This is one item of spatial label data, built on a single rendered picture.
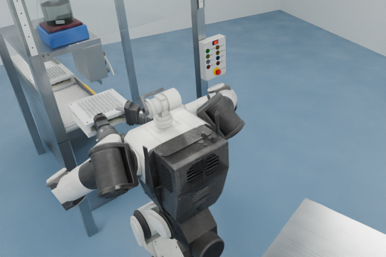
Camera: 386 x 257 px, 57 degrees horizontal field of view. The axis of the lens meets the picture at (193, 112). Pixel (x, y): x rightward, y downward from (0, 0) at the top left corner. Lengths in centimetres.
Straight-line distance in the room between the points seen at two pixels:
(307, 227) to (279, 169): 149
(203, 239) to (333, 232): 46
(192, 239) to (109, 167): 42
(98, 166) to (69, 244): 151
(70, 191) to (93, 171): 14
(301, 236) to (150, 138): 63
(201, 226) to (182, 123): 38
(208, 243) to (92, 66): 114
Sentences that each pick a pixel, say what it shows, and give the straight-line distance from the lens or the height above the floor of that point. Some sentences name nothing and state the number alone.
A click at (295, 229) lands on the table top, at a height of 83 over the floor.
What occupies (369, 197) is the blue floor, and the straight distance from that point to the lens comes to 278.
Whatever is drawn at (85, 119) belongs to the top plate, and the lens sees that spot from 169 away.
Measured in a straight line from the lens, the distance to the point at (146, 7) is 198.
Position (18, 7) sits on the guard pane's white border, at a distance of 175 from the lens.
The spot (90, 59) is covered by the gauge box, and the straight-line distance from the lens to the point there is 198.
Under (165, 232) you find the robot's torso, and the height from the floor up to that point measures 81.
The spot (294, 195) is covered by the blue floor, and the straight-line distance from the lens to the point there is 266.
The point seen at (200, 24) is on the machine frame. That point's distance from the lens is 222.
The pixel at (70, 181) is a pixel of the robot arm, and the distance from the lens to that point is 120.
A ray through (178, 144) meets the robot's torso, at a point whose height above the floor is 122.
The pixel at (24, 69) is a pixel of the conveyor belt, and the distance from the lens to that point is 297.
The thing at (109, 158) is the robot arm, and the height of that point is 122.
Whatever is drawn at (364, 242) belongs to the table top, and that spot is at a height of 83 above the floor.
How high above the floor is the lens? 188
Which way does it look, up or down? 33 degrees down
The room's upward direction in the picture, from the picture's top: 4 degrees counter-clockwise
